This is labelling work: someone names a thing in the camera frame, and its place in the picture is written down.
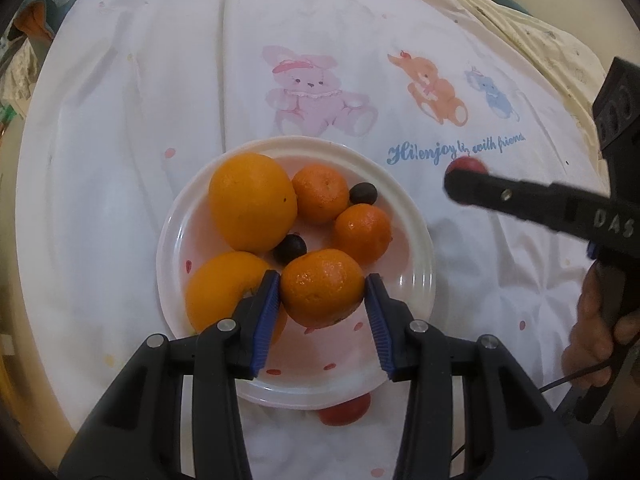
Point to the person's right hand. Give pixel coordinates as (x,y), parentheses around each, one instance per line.
(590,340)

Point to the small mandarin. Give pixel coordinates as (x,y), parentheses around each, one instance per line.
(320,192)
(322,287)
(362,232)

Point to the dark grape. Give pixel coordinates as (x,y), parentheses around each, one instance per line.
(362,193)
(290,249)

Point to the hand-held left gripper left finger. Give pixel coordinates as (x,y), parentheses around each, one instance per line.
(267,310)

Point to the large orange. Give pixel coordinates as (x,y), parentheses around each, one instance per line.
(220,290)
(250,200)

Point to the pale floral cloth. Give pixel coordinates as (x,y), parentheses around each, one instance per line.
(20,70)

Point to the white animal print blanket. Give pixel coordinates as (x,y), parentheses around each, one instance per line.
(150,110)

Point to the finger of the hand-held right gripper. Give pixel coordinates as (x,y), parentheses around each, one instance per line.
(500,195)

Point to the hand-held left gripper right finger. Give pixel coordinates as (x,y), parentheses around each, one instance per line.
(377,320)

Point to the red cherry tomato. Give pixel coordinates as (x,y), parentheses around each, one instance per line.
(467,164)
(345,412)

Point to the white plastic plate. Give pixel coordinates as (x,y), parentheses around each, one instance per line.
(400,260)

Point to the teal and orange cushion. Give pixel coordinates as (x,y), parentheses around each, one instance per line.
(40,5)

